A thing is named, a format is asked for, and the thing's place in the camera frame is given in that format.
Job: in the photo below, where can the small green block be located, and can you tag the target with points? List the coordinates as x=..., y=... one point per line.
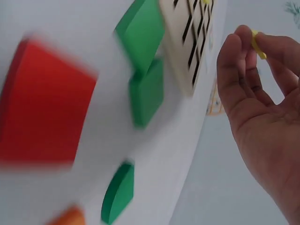
x=146, y=96

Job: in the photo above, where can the orange block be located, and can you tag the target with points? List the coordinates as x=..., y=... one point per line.
x=70, y=216

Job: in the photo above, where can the person's right fingers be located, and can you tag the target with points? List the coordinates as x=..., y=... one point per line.
x=234, y=63

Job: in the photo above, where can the person's right thumb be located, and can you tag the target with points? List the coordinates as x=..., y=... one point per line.
x=279, y=63

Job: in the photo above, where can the person's right hand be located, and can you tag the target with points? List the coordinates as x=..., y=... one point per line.
x=262, y=140

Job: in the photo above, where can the green semicircle block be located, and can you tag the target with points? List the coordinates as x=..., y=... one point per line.
x=119, y=194

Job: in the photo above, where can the small yellow piece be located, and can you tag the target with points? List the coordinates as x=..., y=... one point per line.
x=257, y=48

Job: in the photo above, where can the yellow peg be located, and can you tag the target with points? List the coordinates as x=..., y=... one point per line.
x=205, y=1

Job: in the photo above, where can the slotted wooden board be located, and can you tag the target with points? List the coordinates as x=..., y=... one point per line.
x=180, y=39

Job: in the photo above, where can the large green block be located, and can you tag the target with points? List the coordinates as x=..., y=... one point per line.
x=140, y=35

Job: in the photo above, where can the red block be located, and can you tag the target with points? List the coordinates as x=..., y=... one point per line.
x=44, y=105

